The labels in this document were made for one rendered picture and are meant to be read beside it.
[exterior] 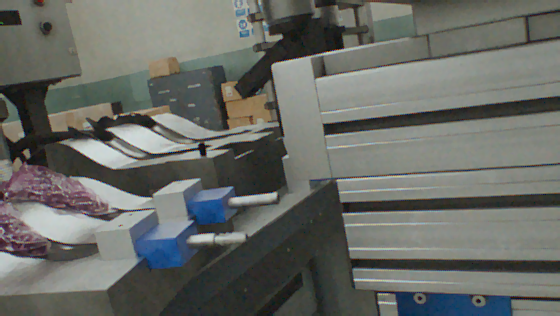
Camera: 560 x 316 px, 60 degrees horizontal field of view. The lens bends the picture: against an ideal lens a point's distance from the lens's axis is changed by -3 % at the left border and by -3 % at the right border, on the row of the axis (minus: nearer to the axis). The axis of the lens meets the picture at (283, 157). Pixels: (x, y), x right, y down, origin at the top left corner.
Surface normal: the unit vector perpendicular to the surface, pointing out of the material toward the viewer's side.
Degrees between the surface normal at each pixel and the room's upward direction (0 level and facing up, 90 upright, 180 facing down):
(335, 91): 90
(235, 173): 90
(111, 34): 90
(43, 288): 0
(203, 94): 90
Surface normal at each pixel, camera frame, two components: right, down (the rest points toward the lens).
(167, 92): -0.41, 0.26
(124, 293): 0.95, -0.13
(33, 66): 0.84, -0.06
